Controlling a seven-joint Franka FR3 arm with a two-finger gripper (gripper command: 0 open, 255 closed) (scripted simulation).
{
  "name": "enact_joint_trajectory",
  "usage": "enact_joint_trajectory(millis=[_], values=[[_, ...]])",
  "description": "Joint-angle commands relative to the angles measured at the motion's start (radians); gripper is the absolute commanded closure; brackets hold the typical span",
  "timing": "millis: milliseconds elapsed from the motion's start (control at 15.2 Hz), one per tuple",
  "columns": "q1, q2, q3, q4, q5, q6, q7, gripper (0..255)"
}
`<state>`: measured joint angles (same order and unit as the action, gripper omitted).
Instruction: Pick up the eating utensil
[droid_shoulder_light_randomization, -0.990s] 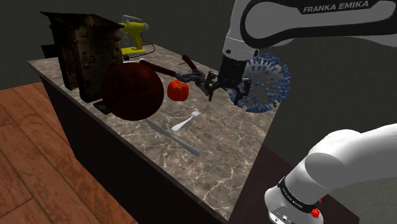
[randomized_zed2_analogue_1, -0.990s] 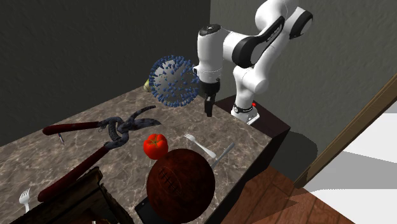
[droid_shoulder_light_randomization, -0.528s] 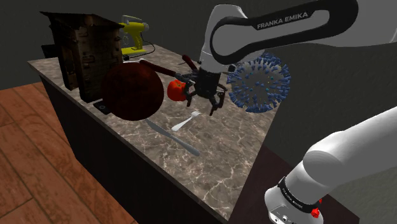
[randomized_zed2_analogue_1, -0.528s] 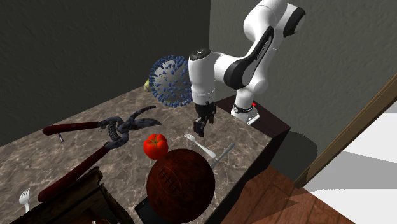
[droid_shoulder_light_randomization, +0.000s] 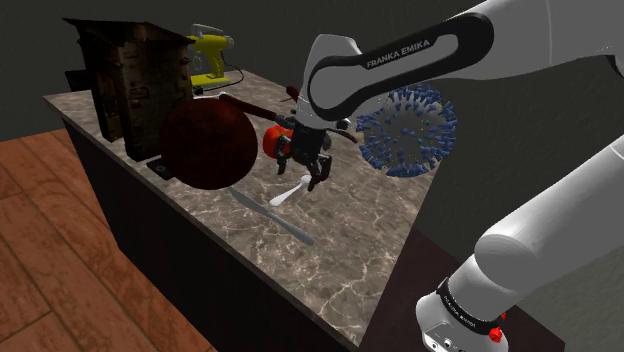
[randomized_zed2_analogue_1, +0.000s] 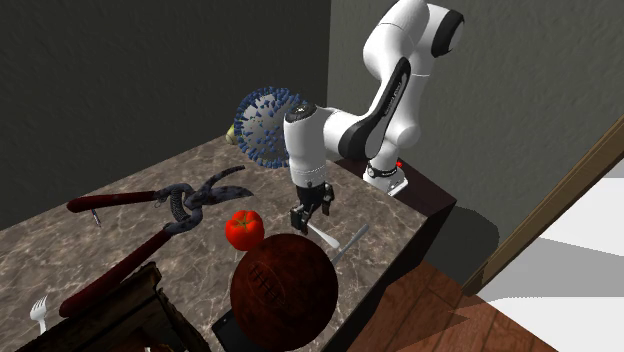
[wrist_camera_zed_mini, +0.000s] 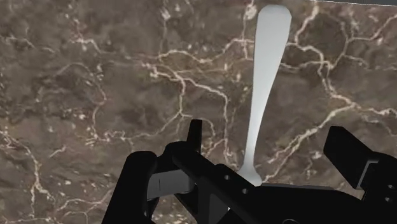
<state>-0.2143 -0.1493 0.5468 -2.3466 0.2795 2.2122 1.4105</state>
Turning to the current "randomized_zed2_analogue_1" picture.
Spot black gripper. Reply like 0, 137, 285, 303
289, 181, 337, 236

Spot white spoon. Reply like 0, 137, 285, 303
306, 222, 341, 250

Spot grey metal utensil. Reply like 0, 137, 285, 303
330, 223, 371, 267

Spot red tomato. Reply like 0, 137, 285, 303
224, 209, 266, 253

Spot brown leather ball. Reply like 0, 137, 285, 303
229, 232, 340, 352

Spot grey ball with blue spikes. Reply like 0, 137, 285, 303
232, 86, 312, 171

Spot black tablet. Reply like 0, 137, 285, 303
210, 308, 268, 352

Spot dark wooden crate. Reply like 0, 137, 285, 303
14, 261, 214, 352

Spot white fork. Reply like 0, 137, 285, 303
29, 294, 50, 336

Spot red-handled pruning shears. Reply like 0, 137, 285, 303
58, 165, 255, 320

